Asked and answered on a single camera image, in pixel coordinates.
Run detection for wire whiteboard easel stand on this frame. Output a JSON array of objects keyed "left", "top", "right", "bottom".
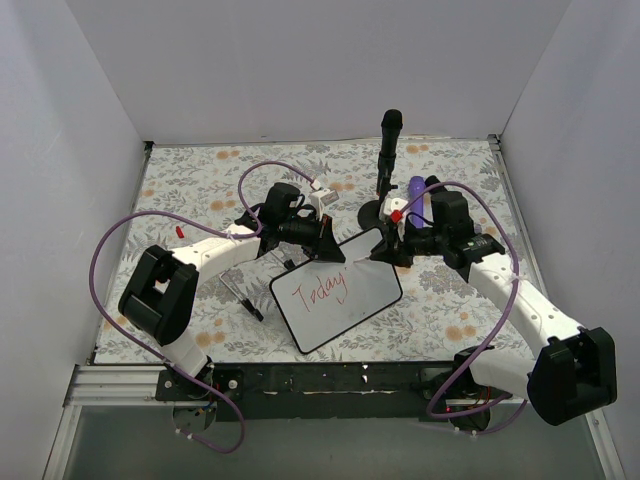
[{"left": 218, "top": 253, "right": 296, "bottom": 322}]

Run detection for small black-framed whiteboard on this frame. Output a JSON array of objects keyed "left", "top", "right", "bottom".
[{"left": 269, "top": 228, "right": 403, "bottom": 355}]

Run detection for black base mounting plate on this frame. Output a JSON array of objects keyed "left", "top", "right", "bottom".
[{"left": 154, "top": 362, "right": 514, "bottom": 424}]

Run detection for black round microphone stand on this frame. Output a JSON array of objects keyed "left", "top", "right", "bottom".
[{"left": 357, "top": 173, "right": 397, "bottom": 230}]

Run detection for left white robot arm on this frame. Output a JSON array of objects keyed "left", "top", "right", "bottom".
[{"left": 118, "top": 182, "right": 346, "bottom": 400}]

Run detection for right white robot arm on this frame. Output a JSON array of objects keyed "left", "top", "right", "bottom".
[{"left": 369, "top": 187, "right": 617, "bottom": 426}]

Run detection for floral patterned table mat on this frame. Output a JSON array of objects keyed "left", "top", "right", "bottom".
[{"left": 93, "top": 141, "right": 530, "bottom": 364}]

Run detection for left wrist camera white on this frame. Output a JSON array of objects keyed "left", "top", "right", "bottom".
[{"left": 309, "top": 179, "right": 339, "bottom": 216}]

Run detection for purple microphone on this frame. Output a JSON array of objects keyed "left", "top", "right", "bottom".
[{"left": 408, "top": 176, "right": 427, "bottom": 229}]

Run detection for black microphone on stand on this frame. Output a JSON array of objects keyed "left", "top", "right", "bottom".
[{"left": 376, "top": 109, "right": 403, "bottom": 200}]

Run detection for black handheld microphone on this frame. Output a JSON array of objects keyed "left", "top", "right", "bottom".
[{"left": 425, "top": 175, "right": 446, "bottom": 194}]

